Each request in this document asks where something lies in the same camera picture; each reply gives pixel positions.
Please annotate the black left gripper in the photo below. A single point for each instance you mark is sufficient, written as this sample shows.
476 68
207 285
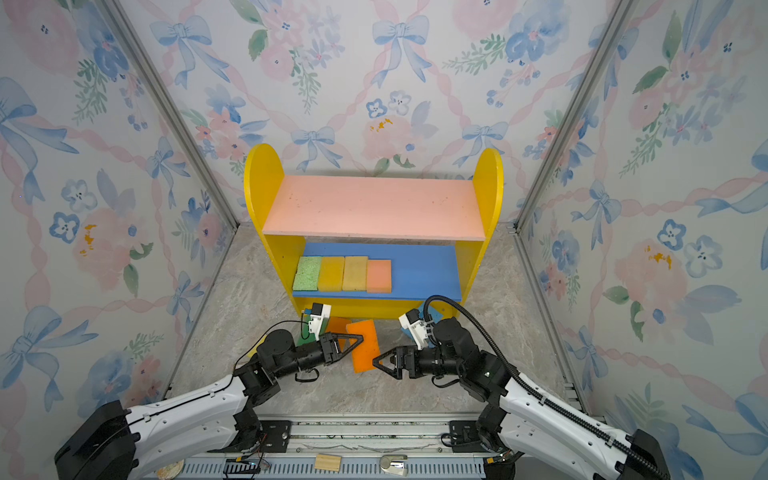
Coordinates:
330 340

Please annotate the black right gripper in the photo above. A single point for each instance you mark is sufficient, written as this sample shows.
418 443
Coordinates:
403 356

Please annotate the orange sponge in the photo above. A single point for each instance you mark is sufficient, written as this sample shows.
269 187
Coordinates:
363 355
337 325

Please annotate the pink salmon sponge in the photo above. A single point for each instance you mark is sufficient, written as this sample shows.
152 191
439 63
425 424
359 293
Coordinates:
379 276

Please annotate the pale yellow sponge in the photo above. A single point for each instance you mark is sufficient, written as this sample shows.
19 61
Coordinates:
355 274

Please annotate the bright yellow sponge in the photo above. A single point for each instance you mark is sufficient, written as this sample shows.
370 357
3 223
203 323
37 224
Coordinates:
331 274

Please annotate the light green sponge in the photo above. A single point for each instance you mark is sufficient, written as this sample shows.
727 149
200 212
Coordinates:
307 274

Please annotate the blue sponge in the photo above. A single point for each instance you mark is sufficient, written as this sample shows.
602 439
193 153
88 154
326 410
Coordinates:
434 314

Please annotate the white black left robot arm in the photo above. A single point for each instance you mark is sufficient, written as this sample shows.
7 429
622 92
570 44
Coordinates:
118 442

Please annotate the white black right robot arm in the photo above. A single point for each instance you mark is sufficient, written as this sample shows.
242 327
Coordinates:
521 418

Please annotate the yellow pink blue wooden shelf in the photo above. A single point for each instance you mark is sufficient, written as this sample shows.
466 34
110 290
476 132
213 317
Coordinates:
435 232

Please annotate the dark green sponge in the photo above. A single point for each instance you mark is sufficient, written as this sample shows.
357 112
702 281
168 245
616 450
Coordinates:
305 336

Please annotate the small wooden block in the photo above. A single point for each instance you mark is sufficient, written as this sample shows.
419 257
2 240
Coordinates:
328 463

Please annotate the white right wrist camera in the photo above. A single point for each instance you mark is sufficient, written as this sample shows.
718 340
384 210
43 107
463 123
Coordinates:
417 328

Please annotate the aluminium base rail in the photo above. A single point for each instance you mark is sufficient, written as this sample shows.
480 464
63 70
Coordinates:
440 446

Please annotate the aluminium corner post right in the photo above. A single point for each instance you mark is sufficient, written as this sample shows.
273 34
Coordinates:
608 41

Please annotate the aluminium corner post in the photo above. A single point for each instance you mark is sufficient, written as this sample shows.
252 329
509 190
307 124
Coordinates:
117 19
608 41

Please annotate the aluminium corner post left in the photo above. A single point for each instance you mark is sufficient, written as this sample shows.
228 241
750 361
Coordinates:
117 19

